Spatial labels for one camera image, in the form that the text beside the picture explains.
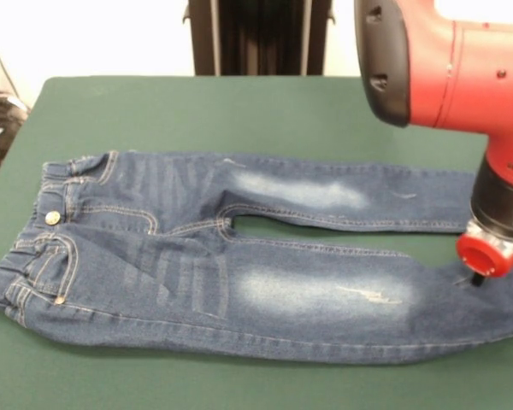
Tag blue denim jeans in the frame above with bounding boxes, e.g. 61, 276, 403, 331
0, 149, 513, 369

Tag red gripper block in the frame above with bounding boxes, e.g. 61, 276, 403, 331
455, 232, 513, 288

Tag dark green table cloth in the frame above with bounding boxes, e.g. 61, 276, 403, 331
0, 75, 513, 410

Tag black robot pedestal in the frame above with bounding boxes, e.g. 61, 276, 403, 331
182, 0, 337, 77

